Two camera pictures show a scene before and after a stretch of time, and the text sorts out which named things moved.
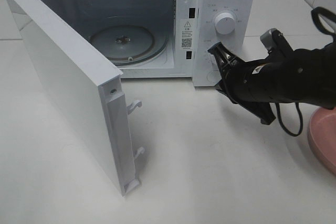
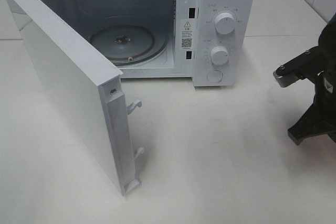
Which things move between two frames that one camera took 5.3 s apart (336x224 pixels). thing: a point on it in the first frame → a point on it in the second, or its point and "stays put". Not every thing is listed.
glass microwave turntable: [129, 44] stays put
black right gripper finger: [262, 110] → [316, 120]
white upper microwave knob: [225, 23] stays put
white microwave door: [89, 84] stays put
